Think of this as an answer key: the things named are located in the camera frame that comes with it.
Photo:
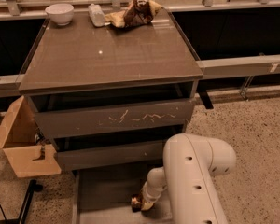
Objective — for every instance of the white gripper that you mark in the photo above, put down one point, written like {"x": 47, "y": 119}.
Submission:
{"x": 149, "y": 192}

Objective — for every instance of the crushed orange can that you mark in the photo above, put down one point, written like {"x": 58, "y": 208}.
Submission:
{"x": 136, "y": 202}

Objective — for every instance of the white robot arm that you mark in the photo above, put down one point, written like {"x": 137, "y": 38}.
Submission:
{"x": 189, "y": 163}

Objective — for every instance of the grey bottom drawer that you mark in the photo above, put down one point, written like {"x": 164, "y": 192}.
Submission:
{"x": 103, "y": 196}

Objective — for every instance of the grey drawer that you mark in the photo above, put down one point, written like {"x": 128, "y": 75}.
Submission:
{"x": 103, "y": 196}
{"x": 112, "y": 155}
{"x": 115, "y": 118}

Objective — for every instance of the grey middle drawer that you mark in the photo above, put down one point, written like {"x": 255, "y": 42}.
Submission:
{"x": 112, "y": 155}

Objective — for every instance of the grey drawer cabinet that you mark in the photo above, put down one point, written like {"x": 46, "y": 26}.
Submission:
{"x": 81, "y": 66}

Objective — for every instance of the grey top drawer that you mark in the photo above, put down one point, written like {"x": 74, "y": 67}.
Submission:
{"x": 115, "y": 118}

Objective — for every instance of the cardboard box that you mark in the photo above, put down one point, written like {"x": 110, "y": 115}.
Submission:
{"x": 17, "y": 141}

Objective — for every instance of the brown chip bag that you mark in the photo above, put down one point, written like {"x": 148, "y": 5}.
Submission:
{"x": 138, "y": 12}

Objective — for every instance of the white bowl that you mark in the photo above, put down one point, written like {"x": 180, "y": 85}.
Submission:
{"x": 61, "y": 14}

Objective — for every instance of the black stand frame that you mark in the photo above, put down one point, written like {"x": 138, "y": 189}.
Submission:
{"x": 21, "y": 219}

